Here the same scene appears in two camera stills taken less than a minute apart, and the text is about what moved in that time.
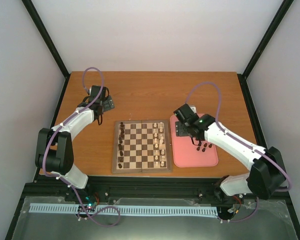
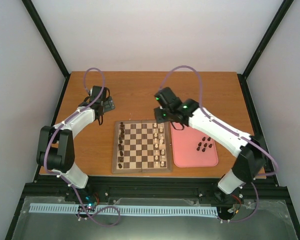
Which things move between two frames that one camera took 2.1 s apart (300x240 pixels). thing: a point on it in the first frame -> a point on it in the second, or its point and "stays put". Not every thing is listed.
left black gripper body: [109, 105] stays put
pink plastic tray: [186, 154] stays put
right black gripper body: [182, 132] -> [162, 119]
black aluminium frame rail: [115, 187] stays put
